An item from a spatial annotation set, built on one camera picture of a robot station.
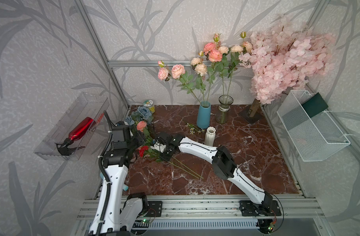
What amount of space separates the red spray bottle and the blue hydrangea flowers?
33 centimetres

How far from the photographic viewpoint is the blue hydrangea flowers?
3.29 feet

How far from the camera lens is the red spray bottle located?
1.95 feet
